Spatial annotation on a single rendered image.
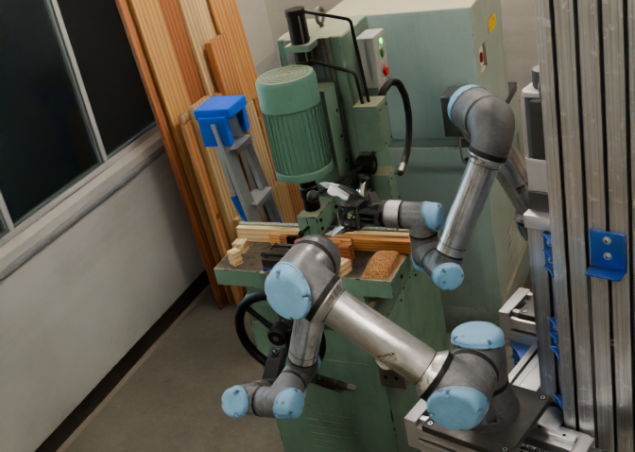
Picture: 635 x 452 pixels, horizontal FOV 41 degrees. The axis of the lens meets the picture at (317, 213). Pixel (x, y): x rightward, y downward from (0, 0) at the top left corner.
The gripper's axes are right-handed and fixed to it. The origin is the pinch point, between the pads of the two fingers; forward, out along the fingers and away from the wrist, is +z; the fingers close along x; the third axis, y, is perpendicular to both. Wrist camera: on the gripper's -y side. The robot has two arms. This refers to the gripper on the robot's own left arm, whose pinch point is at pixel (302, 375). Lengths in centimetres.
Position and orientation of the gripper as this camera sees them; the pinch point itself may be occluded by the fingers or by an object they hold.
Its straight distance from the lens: 240.5
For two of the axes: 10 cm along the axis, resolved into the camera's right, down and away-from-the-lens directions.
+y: 0.0, 10.0, -0.5
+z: 4.8, 0.4, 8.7
